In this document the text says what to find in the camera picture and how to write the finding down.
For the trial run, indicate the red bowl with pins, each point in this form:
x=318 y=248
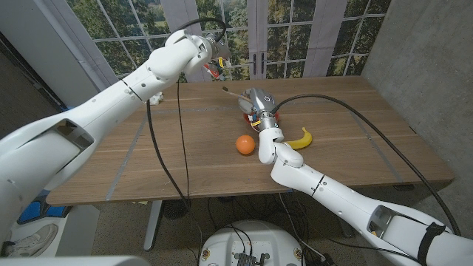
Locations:
x=247 y=119

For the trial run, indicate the white robot torso base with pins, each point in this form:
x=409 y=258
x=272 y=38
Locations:
x=258 y=236

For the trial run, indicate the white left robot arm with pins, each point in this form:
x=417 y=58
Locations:
x=92 y=111

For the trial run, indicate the orange fruit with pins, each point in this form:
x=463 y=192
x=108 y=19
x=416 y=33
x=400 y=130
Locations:
x=245 y=144

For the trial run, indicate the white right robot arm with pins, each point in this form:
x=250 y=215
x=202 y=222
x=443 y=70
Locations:
x=351 y=207

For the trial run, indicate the yellow toy banana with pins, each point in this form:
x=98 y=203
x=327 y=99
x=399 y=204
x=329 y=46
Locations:
x=303 y=141

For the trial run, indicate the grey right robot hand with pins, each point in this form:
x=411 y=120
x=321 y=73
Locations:
x=262 y=99

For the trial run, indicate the printed window backdrop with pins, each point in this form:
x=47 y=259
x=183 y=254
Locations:
x=295 y=37

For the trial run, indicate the white robot chest panel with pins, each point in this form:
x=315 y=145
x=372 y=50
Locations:
x=74 y=261

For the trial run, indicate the crumpled white tissue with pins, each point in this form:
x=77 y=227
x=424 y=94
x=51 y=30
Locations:
x=158 y=99

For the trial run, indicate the white table leg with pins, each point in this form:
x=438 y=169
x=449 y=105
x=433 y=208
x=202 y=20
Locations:
x=151 y=229

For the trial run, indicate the white sneaker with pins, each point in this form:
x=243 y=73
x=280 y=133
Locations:
x=33 y=242

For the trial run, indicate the round black floor fan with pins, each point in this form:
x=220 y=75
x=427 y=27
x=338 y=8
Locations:
x=176 y=208

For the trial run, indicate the grey table leg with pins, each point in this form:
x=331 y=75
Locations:
x=345 y=229

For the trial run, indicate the blue black foot pad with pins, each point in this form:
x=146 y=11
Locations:
x=44 y=211

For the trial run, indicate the wooden toothbrush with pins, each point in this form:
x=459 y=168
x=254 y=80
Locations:
x=233 y=93

